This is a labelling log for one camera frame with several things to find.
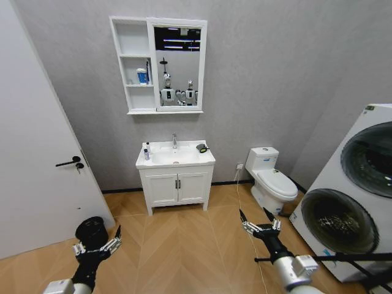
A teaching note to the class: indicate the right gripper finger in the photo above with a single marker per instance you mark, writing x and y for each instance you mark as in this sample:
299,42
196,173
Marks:
276,224
249,227

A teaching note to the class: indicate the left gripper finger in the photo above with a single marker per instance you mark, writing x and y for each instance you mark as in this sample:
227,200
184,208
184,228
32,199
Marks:
79,248
113,243

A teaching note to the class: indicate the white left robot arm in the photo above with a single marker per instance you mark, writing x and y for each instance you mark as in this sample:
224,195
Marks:
62,287

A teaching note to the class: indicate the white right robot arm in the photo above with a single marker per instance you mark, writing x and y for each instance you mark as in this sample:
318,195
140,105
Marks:
288,272

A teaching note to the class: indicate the white vanity cabinet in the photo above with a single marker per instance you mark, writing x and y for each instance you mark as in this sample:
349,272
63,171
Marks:
162,188

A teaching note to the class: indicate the dark blue shampoo bottle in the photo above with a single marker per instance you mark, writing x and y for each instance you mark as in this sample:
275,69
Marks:
147,155

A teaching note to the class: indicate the white washbasin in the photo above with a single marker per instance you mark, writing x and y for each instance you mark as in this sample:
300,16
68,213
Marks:
174,157

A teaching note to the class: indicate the white facial cleanser bottle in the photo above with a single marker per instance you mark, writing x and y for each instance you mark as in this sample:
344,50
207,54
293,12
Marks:
148,147

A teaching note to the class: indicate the cabinet mirror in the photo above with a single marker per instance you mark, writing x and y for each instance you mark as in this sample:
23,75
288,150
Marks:
179,70

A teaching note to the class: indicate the black trash bin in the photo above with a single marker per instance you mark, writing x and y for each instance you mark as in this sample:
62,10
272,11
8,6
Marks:
92,231

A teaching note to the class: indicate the white toilet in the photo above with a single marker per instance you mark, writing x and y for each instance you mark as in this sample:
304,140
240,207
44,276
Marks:
269,180

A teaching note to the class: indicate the round dark washer door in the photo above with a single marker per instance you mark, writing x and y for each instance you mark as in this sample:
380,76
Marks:
340,222
370,159

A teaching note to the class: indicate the white washing machine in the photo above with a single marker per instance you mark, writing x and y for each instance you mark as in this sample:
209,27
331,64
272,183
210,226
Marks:
330,183

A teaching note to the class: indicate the black door lock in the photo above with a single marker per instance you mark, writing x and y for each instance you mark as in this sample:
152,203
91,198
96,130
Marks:
79,166

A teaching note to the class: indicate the chrome faucet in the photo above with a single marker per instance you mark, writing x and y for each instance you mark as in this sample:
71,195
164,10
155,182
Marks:
174,141

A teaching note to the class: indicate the white door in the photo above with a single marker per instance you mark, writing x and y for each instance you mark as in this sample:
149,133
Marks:
33,137

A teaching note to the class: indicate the blue and white cup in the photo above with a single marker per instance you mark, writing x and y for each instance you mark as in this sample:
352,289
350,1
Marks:
141,76

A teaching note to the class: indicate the dark toothbrush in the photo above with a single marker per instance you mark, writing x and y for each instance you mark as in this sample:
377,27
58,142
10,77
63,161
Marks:
148,72

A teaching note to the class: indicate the white wall cabinet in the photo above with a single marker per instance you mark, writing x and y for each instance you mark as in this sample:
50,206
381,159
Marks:
134,61

